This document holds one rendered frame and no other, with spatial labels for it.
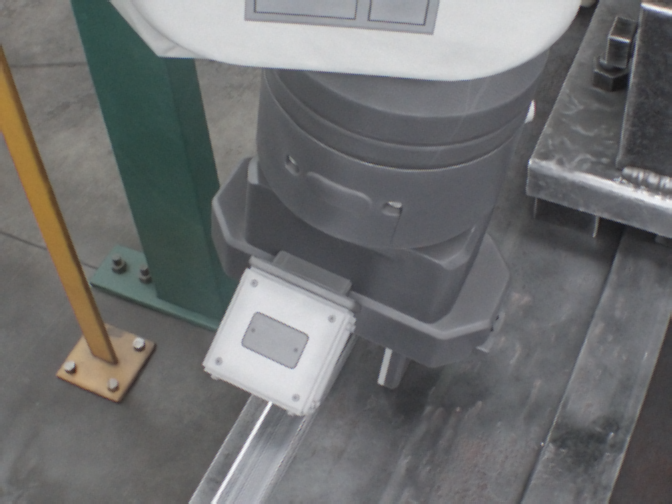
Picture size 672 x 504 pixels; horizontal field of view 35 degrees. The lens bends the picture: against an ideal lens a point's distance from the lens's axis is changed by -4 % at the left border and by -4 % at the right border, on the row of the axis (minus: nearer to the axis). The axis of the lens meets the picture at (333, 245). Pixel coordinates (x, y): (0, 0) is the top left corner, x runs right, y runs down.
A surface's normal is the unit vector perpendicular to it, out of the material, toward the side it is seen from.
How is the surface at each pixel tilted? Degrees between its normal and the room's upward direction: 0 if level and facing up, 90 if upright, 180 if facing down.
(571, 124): 0
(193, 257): 90
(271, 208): 90
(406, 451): 0
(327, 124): 88
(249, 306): 32
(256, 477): 11
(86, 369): 0
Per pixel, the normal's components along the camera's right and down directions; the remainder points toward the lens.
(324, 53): -0.04, 0.82
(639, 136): -0.42, 0.72
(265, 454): 0.11, -0.57
